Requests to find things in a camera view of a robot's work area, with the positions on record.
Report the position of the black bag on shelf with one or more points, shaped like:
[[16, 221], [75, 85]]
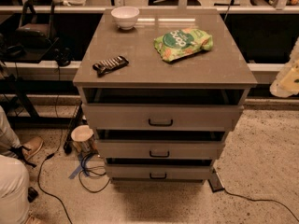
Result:
[[36, 30]]

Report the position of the grey top drawer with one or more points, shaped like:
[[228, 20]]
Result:
[[218, 118]]

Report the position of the grey drawer cabinet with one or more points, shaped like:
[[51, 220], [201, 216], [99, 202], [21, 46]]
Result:
[[220, 76]]

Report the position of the black striped snack bar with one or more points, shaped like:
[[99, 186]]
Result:
[[109, 65]]

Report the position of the black floor plate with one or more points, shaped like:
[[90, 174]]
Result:
[[215, 182]]

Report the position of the blue tape strip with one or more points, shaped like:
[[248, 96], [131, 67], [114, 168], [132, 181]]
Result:
[[81, 167]]

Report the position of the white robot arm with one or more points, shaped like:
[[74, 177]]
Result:
[[286, 83]]

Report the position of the brown shoe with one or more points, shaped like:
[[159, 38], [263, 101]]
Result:
[[32, 147]]

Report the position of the green chip bag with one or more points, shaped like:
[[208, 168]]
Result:
[[182, 43]]

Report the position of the grey bottom drawer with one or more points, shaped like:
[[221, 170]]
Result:
[[158, 172]]

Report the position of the person leg beige trousers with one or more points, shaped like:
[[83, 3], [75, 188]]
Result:
[[14, 177]]

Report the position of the white bowl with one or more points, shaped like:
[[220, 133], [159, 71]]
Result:
[[125, 17]]

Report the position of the grey drawer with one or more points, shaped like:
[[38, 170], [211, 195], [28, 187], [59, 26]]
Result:
[[160, 150], [218, 118], [158, 172]]

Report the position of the grey middle drawer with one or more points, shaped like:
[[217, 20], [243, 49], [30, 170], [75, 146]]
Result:
[[160, 150]]

